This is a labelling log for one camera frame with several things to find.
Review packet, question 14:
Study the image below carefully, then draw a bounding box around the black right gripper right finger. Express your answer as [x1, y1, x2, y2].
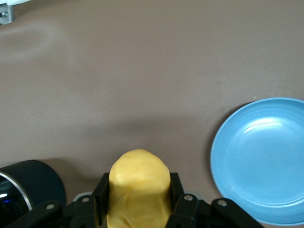
[166, 172, 263, 228]

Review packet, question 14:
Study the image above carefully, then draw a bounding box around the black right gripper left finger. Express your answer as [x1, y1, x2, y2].
[0, 172, 110, 228]

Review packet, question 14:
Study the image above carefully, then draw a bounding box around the black pot with blue handle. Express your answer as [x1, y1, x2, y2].
[0, 159, 67, 214]

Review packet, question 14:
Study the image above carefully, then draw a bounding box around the brown table mat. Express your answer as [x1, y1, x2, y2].
[0, 0, 304, 228]

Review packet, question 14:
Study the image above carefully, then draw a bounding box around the metal table edge bracket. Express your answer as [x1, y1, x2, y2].
[0, 5, 15, 26]

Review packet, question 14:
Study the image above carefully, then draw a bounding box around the blue plate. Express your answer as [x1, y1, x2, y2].
[210, 97, 304, 226]

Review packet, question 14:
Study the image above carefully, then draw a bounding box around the yellow potato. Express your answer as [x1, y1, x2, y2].
[106, 149, 174, 228]

